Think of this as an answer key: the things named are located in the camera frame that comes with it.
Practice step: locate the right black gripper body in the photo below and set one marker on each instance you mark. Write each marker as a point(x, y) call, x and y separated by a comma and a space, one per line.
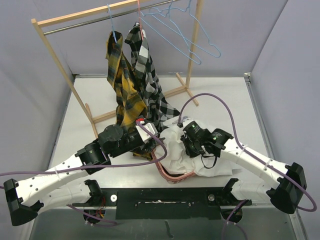
point(192, 147)

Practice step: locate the pink hanger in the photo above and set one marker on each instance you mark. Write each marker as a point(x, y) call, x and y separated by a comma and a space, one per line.
point(140, 19)

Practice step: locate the yellow plaid shirt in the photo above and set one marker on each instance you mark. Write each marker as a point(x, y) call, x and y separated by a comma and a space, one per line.
point(121, 77)

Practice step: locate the blue hanger of yellow shirt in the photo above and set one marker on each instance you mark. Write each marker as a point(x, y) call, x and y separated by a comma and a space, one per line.
point(112, 24)

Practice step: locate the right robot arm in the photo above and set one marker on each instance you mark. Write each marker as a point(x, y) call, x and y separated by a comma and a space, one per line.
point(282, 184)

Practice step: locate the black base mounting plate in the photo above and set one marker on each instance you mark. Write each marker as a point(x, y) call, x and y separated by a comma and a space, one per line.
point(165, 203)

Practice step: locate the pink plastic laundry basket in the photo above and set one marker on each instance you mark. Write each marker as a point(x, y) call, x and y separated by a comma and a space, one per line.
point(173, 178)

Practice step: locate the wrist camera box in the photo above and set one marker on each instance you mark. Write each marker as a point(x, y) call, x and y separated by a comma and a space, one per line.
point(184, 121)
point(141, 126)

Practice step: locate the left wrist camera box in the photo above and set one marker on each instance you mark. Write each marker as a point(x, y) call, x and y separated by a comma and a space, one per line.
point(141, 126)

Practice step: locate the metal hanging rod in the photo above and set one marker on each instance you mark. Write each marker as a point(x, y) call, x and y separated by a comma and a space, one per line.
point(106, 17)

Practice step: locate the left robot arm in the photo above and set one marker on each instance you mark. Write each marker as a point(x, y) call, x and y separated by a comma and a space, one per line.
point(28, 198)

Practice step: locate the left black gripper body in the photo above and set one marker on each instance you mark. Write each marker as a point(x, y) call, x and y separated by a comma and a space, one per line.
point(131, 142)

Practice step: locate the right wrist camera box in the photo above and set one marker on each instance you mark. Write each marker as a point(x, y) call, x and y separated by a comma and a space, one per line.
point(184, 121)

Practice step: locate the blue hanger of white shirt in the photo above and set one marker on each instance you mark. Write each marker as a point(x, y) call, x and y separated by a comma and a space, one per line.
point(164, 17)

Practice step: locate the black white checked shirt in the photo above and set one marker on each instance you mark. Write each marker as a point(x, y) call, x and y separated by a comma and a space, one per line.
point(158, 108)

